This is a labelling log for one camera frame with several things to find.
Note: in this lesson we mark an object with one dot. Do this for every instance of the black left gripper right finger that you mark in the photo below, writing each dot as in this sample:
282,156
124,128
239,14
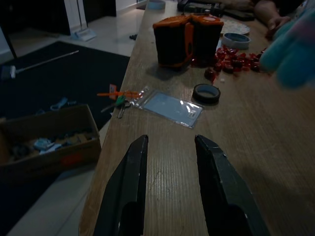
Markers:
221,191

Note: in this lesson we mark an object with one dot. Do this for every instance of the cardboard box with red label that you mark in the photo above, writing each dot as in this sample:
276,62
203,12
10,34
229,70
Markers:
49,162

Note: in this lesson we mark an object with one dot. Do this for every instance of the orange plastic tag tie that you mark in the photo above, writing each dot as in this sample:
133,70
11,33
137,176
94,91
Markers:
118,93

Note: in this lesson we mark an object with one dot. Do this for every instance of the patterned plate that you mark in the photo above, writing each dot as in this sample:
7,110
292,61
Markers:
236,26

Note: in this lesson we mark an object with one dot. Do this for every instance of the person's hand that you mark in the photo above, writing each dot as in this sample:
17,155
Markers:
275,22

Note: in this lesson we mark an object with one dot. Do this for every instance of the clear plastic badge holder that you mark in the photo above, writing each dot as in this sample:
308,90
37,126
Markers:
169,108

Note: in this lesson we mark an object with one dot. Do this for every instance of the teal plush toy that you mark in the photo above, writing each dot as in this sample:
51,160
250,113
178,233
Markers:
290,54

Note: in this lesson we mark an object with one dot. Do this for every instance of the grey tape roll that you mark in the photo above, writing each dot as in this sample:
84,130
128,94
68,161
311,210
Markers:
229,42

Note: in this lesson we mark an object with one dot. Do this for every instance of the black tape roll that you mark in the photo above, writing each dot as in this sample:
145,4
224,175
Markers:
197,94

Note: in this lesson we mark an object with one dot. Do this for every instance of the orange and black pouch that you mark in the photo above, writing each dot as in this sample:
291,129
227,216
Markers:
172,44

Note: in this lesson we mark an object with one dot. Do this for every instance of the wooden table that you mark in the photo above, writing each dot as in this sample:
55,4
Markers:
246,147

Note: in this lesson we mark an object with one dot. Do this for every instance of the red wrapped candy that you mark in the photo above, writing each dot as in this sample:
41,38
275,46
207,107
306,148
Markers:
210,73
197,62
237,64
255,66
228,68
232,51
218,66
221,53

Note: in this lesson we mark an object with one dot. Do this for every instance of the black device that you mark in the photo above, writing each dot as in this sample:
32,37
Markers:
221,9

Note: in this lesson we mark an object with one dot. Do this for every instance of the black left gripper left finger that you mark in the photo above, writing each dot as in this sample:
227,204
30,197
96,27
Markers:
125,186

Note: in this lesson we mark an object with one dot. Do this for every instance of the small black floor object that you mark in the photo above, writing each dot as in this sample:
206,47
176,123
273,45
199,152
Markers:
133,37

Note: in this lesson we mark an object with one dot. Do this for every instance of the black carpet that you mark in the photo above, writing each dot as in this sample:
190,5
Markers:
61,73

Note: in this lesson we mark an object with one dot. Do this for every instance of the keys with green cap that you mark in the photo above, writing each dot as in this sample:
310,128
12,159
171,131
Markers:
121,105

